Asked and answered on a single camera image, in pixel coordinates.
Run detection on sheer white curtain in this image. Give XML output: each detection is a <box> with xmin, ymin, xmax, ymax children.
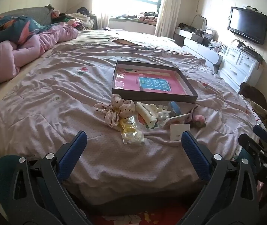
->
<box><xmin>87</xmin><ymin>0</ymin><xmax>110</xmax><ymax>29</ymax></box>

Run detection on brown furry thing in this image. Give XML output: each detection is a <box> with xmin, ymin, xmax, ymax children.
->
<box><xmin>238</xmin><ymin>82</ymin><xmax>267</xmax><ymax>113</ymax></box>

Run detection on black flat television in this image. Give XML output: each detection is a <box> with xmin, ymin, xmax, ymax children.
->
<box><xmin>227</xmin><ymin>7</ymin><xmax>267</xmax><ymax>45</ymax></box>

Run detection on cream curtain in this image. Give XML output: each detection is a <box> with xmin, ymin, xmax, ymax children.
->
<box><xmin>154</xmin><ymin>0</ymin><xmax>183</xmax><ymax>38</ymax></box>

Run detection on black set-top box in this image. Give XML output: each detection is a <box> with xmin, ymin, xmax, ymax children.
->
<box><xmin>237</xmin><ymin>40</ymin><xmax>264</xmax><ymax>62</ymax></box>

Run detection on beige blanket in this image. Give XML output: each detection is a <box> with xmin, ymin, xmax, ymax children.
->
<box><xmin>111</xmin><ymin>31</ymin><xmax>178</xmax><ymax>48</ymax></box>

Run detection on teal cloth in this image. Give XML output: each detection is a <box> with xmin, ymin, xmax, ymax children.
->
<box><xmin>0</xmin><ymin>155</ymin><xmax>21</xmax><ymax>216</ymax></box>

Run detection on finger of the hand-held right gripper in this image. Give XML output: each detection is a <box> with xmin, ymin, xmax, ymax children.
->
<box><xmin>253</xmin><ymin>125</ymin><xmax>267</xmax><ymax>146</ymax></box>
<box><xmin>238</xmin><ymin>133</ymin><xmax>267</xmax><ymax>155</ymax></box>

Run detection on pink printed bed sheet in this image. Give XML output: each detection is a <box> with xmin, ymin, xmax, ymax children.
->
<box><xmin>0</xmin><ymin>29</ymin><xmax>258</xmax><ymax>207</ymax></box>

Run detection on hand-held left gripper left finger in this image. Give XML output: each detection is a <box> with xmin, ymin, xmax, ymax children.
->
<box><xmin>7</xmin><ymin>131</ymin><xmax>92</xmax><ymax>225</ymax></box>

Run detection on pink and teal floral quilt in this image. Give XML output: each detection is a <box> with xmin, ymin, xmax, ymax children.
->
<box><xmin>0</xmin><ymin>15</ymin><xmax>79</xmax><ymax>101</ymax></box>

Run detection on white card packet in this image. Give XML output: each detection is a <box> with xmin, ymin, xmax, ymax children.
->
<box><xmin>170</xmin><ymin>123</ymin><xmax>191</xmax><ymax>141</ymax></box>

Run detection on pink flower hair tie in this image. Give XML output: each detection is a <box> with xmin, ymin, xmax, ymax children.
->
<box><xmin>192</xmin><ymin>115</ymin><xmax>206</xmax><ymax>128</ymax></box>

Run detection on pile of clothes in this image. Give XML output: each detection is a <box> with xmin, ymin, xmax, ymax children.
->
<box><xmin>51</xmin><ymin>7</ymin><xmax>99</xmax><ymax>31</ymax></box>

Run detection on packet of yellow hair ties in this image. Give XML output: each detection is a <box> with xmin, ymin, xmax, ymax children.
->
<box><xmin>119</xmin><ymin>116</ymin><xmax>145</xmax><ymax>144</ymax></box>

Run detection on red floral mat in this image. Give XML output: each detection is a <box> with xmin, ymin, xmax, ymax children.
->
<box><xmin>91</xmin><ymin>204</ymin><xmax>190</xmax><ymax>225</ymax></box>

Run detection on beige bag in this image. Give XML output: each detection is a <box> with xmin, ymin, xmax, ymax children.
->
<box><xmin>251</xmin><ymin>101</ymin><xmax>267</xmax><ymax>127</ymax></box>

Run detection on shallow cardboard box pink lining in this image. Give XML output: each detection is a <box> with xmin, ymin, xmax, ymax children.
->
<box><xmin>112</xmin><ymin>60</ymin><xmax>199</xmax><ymax>104</ymax></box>

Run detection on cream hair claw clip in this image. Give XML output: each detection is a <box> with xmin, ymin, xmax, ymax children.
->
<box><xmin>135</xmin><ymin>102</ymin><xmax>158</xmax><ymax>128</ymax></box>

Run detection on vanity mirror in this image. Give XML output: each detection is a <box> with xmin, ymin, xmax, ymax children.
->
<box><xmin>193</xmin><ymin>14</ymin><xmax>208</xmax><ymax>30</ymax></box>

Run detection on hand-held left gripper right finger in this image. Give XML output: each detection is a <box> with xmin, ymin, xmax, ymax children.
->
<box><xmin>178</xmin><ymin>131</ymin><xmax>260</xmax><ymax>225</ymax></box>

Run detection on grey headboard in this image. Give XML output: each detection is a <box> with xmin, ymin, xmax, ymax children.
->
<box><xmin>0</xmin><ymin>5</ymin><xmax>54</xmax><ymax>26</ymax></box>

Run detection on clothes on window sill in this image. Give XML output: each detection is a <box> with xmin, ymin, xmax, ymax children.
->
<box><xmin>122</xmin><ymin>11</ymin><xmax>158</xmax><ymax>24</ymax></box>

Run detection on white dresser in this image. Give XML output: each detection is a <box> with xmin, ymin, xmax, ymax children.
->
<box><xmin>218</xmin><ymin>46</ymin><xmax>264</xmax><ymax>93</ymax></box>

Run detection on small white claw clip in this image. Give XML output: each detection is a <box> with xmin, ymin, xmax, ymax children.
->
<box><xmin>156</xmin><ymin>105</ymin><xmax>171</xmax><ymax>120</ymax></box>

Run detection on white vanity desk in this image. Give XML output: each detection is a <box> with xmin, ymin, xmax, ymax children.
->
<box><xmin>173</xmin><ymin>27</ymin><xmax>224</xmax><ymax>72</ymax></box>

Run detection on white polka dot scrunchie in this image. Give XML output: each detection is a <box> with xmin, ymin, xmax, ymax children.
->
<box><xmin>94</xmin><ymin>94</ymin><xmax>135</xmax><ymax>128</ymax></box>

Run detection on blue hair clip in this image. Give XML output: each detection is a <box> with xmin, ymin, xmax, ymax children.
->
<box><xmin>167</xmin><ymin>101</ymin><xmax>183</xmax><ymax>117</ymax></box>

